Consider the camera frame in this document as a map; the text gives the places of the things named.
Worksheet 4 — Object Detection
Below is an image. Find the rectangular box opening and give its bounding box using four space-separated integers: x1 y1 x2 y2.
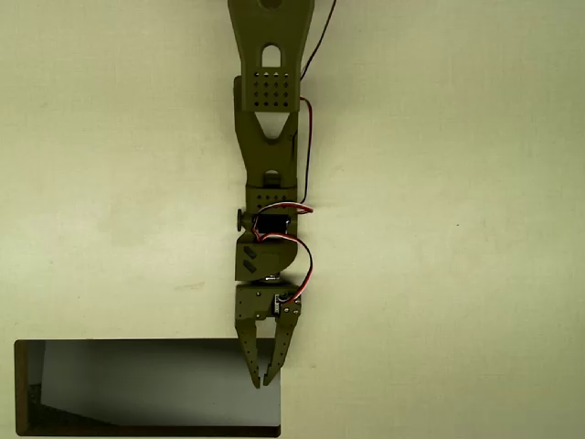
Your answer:
13 337 282 439

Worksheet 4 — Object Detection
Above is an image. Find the red white black gripper cable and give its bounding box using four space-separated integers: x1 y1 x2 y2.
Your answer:
259 234 315 305

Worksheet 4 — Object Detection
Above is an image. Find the red white black wrist cable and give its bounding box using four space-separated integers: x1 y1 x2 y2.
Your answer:
251 202 316 243

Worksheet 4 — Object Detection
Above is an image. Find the thin red black arm cable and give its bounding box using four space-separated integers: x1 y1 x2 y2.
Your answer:
294 0 338 206

